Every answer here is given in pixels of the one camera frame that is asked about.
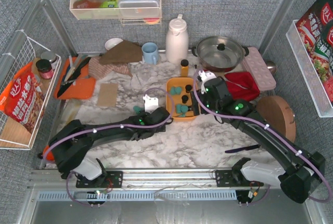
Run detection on white wire basket left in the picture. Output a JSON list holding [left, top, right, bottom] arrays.
[[1, 30, 62, 150]]

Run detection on purple spatula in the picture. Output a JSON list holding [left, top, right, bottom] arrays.
[[225, 144, 261, 154]]

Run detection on orange storage basket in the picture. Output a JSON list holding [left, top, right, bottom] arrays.
[[166, 77, 196, 122]]

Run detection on white mesh basket right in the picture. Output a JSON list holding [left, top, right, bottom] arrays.
[[286, 20, 332, 118]]

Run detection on clear plastic containers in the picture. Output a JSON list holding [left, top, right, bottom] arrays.
[[118, 0, 160, 19]]

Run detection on pink egg tray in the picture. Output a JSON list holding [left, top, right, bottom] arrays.
[[241, 47, 276, 91]]

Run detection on silver lidded jar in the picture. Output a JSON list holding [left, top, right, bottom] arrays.
[[41, 51, 57, 64]]

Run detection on orange cup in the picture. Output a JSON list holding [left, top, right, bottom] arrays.
[[42, 145, 54, 162]]

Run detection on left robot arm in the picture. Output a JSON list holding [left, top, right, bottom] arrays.
[[40, 107, 173, 183]]

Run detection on white bowl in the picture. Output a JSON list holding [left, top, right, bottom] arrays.
[[105, 37, 123, 50]]

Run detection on small orange bottle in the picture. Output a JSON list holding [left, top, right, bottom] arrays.
[[180, 59, 189, 77]]

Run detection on orange cutting board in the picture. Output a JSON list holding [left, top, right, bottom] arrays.
[[53, 58, 96, 100]]

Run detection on red seasoning packets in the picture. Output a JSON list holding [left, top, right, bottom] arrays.
[[296, 0, 332, 102]]

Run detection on round wooden board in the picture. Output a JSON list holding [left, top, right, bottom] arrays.
[[256, 96, 296, 143]]

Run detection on steel pot with lid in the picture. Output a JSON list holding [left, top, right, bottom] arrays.
[[191, 36, 249, 72]]

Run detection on white thermos jug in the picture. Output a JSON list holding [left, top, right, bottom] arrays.
[[165, 14, 189, 64]]

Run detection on brown cloth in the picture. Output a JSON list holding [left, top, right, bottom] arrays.
[[99, 41, 143, 65]]

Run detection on tan felt coaster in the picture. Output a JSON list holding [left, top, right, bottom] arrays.
[[97, 83, 118, 107]]

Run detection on black coffee capsule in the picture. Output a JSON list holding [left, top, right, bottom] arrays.
[[185, 85, 192, 93], [181, 95, 189, 104]]

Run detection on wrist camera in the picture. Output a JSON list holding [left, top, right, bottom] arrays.
[[143, 94, 159, 112], [198, 70, 216, 94]]

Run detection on black kitchen knife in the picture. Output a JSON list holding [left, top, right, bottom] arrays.
[[57, 55, 91, 98]]

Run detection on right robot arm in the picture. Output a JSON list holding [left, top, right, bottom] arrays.
[[191, 70, 332, 203]]

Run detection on red cloth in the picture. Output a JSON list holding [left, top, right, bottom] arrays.
[[224, 72, 260, 101]]

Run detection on striped pink cloth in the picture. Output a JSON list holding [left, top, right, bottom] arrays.
[[88, 56, 133, 80]]

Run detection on orange snack bag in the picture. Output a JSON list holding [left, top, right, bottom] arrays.
[[1, 62, 44, 133]]

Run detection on green coffee capsule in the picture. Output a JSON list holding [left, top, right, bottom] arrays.
[[175, 87, 182, 95], [181, 105, 188, 113], [133, 106, 143, 114], [175, 104, 182, 113], [170, 87, 177, 95]]

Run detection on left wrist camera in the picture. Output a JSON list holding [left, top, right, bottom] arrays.
[[143, 94, 159, 112]]

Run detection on light blue mug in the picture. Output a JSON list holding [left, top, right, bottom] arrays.
[[142, 42, 159, 65]]

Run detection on red lidded jar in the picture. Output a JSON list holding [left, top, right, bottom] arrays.
[[35, 59, 54, 80]]

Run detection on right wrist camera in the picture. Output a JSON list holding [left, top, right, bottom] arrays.
[[198, 70, 216, 94]]

